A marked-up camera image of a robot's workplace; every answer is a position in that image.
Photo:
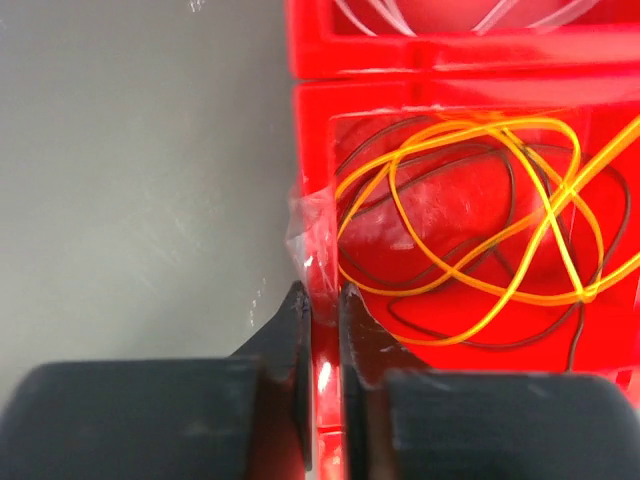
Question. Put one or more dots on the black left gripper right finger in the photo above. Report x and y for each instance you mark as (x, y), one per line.
(405, 420)

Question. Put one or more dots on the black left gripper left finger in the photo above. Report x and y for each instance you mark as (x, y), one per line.
(243, 416)

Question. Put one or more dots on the red compartment tray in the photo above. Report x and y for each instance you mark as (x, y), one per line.
(472, 169)

